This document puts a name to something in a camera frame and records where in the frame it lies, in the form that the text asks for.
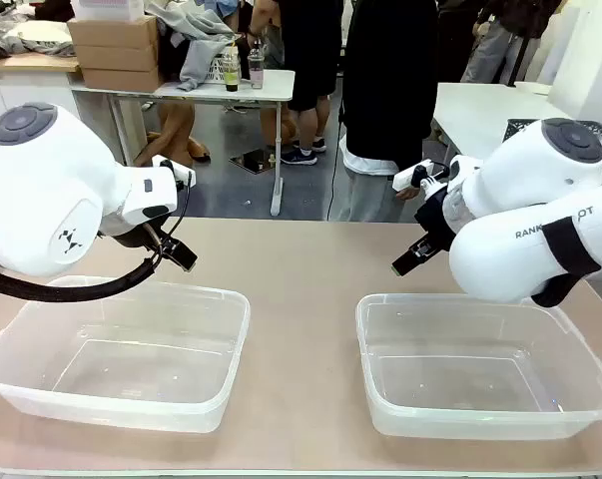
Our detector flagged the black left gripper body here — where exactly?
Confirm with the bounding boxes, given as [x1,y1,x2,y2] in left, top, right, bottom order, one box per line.
[98,219,175,250]

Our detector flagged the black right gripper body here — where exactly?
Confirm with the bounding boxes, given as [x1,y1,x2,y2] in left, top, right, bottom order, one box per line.
[413,189,454,251]

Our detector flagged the clear plastic bin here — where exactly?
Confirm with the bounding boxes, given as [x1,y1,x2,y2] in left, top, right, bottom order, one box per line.
[0,275,252,434]
[354,292,602,441]

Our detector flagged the white laundry basket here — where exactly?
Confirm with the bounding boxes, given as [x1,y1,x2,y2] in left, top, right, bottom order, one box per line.
[199,51,240,84]

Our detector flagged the brown plush toy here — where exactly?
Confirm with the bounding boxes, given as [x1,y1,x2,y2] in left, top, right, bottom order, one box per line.
[133,102,213,169]
[259,104,299,148]

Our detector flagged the metal floor socket hatch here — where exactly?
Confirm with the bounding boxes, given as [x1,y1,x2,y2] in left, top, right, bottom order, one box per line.
[229,147,276,177]

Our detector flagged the wide white table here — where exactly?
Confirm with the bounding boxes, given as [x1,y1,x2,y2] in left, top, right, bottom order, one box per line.
[431,81,576,165]

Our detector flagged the person in black sweater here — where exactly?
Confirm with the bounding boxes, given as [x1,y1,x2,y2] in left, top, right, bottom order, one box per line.
[338,0,439,224]

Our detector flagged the flat cardboard box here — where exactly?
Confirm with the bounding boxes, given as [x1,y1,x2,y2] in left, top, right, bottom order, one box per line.
[74,43,160,72]
[80,66,165,95]

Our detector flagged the dark drink bottle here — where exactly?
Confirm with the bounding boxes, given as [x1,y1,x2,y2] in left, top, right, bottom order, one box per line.
[223,41,242,94]

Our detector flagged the white folding table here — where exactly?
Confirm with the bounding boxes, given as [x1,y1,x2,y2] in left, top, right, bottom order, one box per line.
[70,68,297,218]

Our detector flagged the person in grey trousers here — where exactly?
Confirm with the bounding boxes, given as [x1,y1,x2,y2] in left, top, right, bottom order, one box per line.
[459,0,564,85]

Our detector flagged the clear bottle pink drink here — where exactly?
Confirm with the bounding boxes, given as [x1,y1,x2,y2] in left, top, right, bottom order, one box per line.
[247,39,267,91]

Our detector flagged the wooden top desk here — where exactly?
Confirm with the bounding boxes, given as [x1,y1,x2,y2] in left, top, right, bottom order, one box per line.
[0,52,83,174]

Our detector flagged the large cardboard box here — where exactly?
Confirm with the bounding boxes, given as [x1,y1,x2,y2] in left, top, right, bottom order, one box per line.
[66,14,160,51]

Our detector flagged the person in black shorts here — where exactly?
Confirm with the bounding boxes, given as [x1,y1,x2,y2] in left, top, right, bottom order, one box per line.
[279,0,344,167]

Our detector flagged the grey hoodie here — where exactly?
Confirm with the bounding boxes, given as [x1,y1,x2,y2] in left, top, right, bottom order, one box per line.
[144,0,238,94]

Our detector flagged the pile of grey clothes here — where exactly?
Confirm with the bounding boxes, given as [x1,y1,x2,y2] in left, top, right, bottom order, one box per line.
[0,19,78,58]

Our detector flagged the white plastic storage box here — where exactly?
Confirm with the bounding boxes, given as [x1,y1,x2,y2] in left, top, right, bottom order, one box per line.
[70,0,145,23]

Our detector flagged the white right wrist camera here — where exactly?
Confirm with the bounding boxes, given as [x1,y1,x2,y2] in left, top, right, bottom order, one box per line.
[392,160,449,192]

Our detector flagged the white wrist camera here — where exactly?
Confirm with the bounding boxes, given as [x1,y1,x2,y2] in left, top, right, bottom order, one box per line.
[152,154,198,190]
[392,160,449,192]

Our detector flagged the black sleeved left arm cable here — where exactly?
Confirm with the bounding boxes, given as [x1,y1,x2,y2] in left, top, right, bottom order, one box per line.
[0,247,166,304]

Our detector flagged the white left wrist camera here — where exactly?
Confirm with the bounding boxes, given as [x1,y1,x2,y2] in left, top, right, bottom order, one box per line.
[152,154,198,190]

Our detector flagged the black strap on right arm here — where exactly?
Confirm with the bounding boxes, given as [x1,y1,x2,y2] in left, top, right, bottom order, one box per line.
[529,217,602,308]

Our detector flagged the white wall panel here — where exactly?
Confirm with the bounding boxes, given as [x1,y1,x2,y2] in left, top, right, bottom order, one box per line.
[549,0,602,126]

